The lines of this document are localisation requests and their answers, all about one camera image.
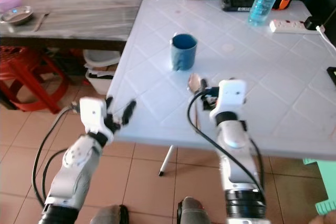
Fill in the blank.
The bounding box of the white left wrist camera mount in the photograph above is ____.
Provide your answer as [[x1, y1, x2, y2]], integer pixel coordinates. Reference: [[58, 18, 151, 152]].
[[79, 97, 110, 135]]

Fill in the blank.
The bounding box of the grey robot leg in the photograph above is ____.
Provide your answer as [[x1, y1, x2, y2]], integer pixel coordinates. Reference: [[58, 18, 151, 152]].
[[92, 205, 130, 224], [177, 196, 214, 224]]

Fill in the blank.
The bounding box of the white power strip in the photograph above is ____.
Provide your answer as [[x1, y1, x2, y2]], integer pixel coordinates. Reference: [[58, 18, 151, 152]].
[[269, 19, 308, 35]]

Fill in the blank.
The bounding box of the black plug adapter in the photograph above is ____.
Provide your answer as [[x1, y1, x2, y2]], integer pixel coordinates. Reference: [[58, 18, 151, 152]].
[[304, 16, 328, 31]]

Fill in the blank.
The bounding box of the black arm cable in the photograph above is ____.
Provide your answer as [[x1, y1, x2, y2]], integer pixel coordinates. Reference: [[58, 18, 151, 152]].
[[186, 90, 267, 196], [33, 105, 82, 210]]

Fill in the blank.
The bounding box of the green plastic stool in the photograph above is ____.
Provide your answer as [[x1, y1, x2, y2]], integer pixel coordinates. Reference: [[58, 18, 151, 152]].
[[302, 157, 336, 217]]

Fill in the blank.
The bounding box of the purple plastic bowl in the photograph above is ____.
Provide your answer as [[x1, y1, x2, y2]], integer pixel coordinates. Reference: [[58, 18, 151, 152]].
[[0, 0, 24, 14]]

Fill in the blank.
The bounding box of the grey wooden side table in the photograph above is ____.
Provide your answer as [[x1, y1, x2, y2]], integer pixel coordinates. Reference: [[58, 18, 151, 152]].
[[0, 0, 150, 67]]

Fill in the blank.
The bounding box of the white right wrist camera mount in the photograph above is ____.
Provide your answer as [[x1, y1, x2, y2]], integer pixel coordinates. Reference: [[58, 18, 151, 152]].
[[216, 79, 248, 115]]

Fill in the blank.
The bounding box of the black flat device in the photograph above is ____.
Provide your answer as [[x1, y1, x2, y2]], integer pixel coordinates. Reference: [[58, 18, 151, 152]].
[[219, 0, 261, 13]]

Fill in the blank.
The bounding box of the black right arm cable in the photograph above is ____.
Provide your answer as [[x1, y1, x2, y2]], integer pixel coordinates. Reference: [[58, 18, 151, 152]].
[[186, 90, 267, 196]]

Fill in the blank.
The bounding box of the blue cup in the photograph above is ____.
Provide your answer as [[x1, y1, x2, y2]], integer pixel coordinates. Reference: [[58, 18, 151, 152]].
[[170, 33, 198, 72]]

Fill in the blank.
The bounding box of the white metal table leg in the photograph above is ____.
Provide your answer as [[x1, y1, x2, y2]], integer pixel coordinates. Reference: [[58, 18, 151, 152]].
[[158, 145, 177, 177]]

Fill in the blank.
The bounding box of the black flat object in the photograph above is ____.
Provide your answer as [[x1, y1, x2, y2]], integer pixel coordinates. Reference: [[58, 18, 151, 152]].
[[327, 67, 336, 86]]

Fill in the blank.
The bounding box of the white plastic bin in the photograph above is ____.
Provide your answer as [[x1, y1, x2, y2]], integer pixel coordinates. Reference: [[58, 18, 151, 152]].
[[82, 49, 121, 97]]

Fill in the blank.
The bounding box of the small metal bowl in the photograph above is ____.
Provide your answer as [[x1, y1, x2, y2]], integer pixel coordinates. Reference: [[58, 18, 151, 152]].
[[1, 6, 34, 26]]

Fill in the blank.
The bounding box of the red plastic stool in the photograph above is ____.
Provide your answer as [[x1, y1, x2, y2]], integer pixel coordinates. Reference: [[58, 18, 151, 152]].
[[0, 46, 65, 114]]

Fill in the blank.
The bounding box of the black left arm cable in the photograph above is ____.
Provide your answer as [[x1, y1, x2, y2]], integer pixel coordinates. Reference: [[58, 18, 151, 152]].
[[33, 105, 82, 210]]

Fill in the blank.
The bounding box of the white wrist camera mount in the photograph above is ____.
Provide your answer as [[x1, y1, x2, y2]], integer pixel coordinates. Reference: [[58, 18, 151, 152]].
[[216, 79, 248, 115], [79, 97, 110, 135]]

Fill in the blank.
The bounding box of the small metal spoon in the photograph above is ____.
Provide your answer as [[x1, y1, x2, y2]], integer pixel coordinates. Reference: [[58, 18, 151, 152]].
[[33, 13, 50, 32]]

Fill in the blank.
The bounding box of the grey robot left leg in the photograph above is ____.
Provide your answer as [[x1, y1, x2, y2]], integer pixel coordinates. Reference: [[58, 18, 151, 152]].
[[92, 205, 130, 224]]

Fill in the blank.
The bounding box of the grey robot right leg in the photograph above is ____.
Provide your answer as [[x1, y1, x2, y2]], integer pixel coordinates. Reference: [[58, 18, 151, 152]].
[[177, 196, 214, 224]]

